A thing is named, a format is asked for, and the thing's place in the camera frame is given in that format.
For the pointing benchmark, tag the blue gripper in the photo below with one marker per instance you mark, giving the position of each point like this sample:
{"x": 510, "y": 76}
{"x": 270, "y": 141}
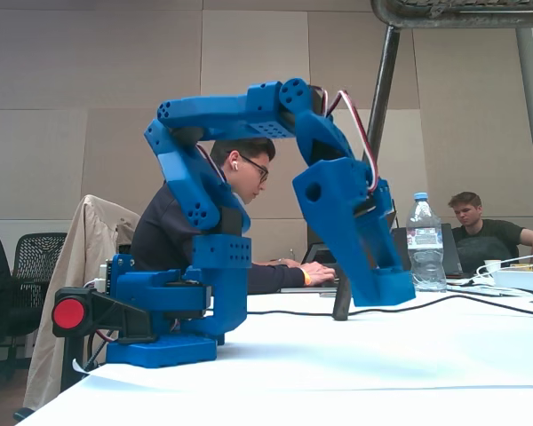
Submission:
{"x": 333, "y": 201}

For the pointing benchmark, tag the blue cube block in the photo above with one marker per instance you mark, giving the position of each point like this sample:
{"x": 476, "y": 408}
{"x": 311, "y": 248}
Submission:
{"x": 388, "y": 288}

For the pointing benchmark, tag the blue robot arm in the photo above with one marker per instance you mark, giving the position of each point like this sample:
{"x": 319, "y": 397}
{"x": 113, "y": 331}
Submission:
{"x": 213, "y": 108}

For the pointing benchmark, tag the hand of glasses person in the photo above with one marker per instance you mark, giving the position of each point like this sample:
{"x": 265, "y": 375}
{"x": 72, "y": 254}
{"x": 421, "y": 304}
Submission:
{"x": 320, "y": 273}

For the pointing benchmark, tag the clear plastic water bottle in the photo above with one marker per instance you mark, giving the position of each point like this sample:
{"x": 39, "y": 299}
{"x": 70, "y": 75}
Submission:
{"x": 426, "y": 257}

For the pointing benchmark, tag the dark grey laptop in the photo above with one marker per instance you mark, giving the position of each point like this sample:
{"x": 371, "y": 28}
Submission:
{"x": 453, "y": 257}

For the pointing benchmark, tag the person in dark shirt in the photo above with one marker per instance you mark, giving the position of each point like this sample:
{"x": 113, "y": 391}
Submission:
{"x": 484, "y": 239}

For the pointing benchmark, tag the white cup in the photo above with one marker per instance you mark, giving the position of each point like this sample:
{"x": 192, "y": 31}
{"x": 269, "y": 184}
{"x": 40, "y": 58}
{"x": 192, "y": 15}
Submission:
{"x": 492, "y": 265}

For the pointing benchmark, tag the yellow box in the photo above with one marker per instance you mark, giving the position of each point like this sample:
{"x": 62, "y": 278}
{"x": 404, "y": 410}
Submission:
{"x": 524, "y": 267}

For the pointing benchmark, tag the white box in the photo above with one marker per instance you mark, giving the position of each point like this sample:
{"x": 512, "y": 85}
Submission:
{"x": 524, "y": 280}

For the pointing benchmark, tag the person with glasses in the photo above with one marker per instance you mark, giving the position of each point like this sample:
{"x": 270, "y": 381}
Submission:
{"x": 160, "y": 239}

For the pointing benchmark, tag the black clamp with red knob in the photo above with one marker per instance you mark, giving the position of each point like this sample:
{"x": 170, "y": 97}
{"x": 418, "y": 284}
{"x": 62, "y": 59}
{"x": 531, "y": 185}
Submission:
{"x": 115, "y": 310}

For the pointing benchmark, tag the beige jacket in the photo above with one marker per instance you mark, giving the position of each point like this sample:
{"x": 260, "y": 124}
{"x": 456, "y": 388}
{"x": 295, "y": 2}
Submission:
{"x": 71, "y": 284}

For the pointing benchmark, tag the black mesh office chair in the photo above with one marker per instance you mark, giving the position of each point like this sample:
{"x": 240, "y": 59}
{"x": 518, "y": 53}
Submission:
{"x": 37, "y": 257}

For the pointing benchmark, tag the metal stand frame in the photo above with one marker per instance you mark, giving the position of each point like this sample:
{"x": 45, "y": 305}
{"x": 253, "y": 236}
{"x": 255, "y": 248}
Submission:
{"x": 448, "y": 20}

